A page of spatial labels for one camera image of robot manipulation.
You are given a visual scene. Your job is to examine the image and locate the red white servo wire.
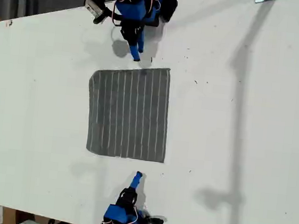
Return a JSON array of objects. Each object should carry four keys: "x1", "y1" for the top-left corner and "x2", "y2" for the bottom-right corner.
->
[
  {"x1": 102, "y1": 203, "x2": 140, "y2": 224},
  {"x1": 105, "y1": 5, "x2": 125, "y2": 27}
]

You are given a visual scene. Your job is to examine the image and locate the black camera box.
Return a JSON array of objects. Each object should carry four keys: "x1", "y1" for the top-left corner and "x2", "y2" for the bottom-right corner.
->
[{"x1": 81, "y1": 0, "x2": 111, "y2": 26}]

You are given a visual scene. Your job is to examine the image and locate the short black camera stalk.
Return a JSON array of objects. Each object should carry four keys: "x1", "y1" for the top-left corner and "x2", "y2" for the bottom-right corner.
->
[{"x1": 102, "y1": 3, "x2": 124, "y2": 21}]

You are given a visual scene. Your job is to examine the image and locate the grey striped square towel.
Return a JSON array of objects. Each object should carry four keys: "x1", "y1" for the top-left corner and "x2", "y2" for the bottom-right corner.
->
[{"x1": 81, "y1": 59, "x2": 175, "y2": 164}]

